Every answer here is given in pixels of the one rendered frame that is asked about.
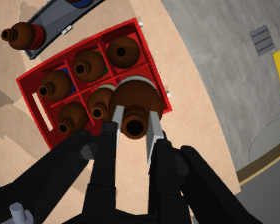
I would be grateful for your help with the dark grey tray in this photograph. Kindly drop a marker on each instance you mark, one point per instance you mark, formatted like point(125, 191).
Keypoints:
point(54, 17)

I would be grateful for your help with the red plastic crate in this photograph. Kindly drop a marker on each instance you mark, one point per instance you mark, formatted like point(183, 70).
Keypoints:
point(30, 81)

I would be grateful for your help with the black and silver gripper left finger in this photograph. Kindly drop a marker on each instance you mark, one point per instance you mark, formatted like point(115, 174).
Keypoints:
point(34, 194)

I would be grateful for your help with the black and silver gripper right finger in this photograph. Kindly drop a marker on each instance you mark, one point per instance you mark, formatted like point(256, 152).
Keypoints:
point(210, 200)

